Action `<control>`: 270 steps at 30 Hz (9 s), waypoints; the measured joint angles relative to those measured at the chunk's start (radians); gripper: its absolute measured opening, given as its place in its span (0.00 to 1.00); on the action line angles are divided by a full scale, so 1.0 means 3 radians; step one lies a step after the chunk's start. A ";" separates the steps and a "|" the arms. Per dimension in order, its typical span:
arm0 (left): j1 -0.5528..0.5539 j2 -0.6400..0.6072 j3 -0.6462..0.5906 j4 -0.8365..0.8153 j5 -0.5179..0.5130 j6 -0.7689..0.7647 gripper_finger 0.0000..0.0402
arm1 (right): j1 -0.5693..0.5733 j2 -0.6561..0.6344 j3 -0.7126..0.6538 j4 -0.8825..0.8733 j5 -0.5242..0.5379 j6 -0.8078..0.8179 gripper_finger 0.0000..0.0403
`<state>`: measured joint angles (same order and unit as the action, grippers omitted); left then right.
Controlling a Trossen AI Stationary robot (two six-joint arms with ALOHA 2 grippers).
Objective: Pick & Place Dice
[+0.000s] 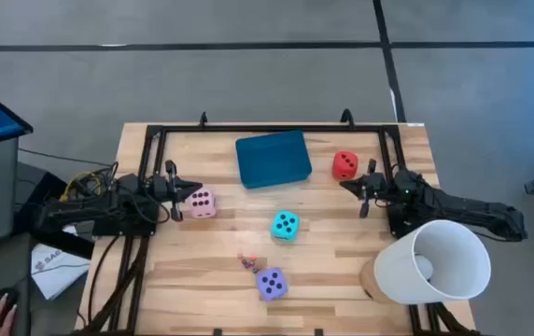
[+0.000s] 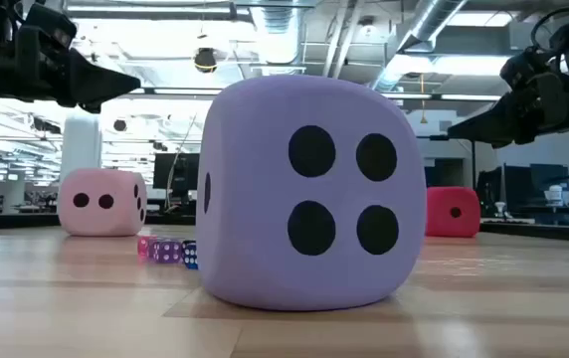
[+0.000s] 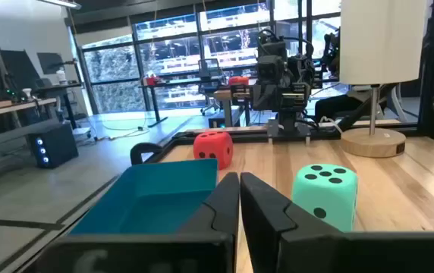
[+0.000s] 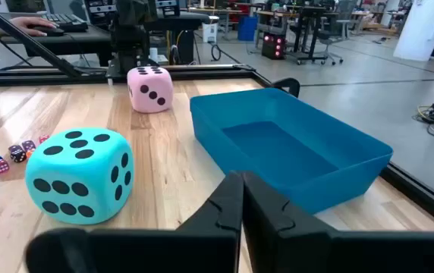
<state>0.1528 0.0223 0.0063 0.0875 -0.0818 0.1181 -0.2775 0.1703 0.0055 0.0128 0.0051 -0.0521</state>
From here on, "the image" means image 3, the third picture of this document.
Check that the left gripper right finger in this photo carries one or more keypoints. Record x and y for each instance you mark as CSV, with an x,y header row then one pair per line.
x,y
315,254

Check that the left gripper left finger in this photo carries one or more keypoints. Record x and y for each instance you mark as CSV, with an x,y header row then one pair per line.
x,y
186,254

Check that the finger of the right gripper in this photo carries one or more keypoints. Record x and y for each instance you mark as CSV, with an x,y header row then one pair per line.
x,y
260,98
274,98

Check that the teal foam die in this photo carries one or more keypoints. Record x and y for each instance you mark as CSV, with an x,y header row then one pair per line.
x,y
327,197

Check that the red foam die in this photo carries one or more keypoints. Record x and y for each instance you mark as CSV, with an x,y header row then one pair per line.
x,y
213,146

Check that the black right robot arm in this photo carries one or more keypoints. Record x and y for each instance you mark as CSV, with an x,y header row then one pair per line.
x,y
288,121

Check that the black office chair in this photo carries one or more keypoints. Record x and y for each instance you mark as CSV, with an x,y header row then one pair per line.
x,y
209,68

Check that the blue plastic tray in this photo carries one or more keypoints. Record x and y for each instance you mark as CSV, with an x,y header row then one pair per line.
x,y
145,197

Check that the black long desk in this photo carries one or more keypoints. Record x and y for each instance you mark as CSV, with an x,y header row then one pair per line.
x,y
156,102

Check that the red box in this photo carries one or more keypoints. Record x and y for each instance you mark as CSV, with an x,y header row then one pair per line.
x,y
150,80

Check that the white shade wooden lamp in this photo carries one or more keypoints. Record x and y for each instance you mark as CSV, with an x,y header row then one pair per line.
x,y
380,41

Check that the computer tower blue lights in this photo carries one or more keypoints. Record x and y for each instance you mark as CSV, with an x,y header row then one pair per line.
x,y
57,146

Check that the white cup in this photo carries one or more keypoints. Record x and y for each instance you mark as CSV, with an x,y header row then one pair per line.
x,y
61,77

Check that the black standing desk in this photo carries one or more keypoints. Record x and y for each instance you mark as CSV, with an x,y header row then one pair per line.
x,y
55,88

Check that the grey metal bench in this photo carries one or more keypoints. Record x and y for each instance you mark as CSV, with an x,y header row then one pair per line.
x,y
12,132

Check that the ceiling light strip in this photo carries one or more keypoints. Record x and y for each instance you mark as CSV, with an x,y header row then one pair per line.
x,y
61,4

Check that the wooden top workbench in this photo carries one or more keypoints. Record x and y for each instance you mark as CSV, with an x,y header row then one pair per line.
x,y
12,107

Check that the black monitor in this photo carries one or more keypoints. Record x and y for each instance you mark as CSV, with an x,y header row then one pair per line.
x,y
19,68

